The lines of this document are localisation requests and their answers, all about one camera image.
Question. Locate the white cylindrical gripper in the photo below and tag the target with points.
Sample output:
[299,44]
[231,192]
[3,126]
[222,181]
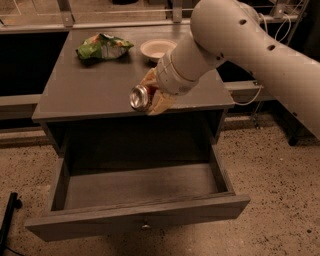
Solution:
[168,79]

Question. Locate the red coke can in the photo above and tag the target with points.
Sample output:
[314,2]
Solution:
[141,97]

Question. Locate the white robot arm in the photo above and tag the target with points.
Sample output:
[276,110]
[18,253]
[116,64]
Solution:
[226,30]

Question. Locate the grey open top drawer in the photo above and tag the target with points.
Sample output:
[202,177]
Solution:
[99,194]

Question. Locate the white paper bowl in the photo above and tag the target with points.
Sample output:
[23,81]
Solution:
[155,49]

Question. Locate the green chip bag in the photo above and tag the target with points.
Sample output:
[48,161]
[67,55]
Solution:
[103,47]

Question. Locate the grey wooden cabinet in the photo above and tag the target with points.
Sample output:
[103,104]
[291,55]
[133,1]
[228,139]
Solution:
[85,109]

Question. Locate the black pole base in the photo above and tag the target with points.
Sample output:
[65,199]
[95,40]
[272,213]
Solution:
[13,203]

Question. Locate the metal railing frame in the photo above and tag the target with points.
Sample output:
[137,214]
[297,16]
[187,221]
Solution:
[37,16]

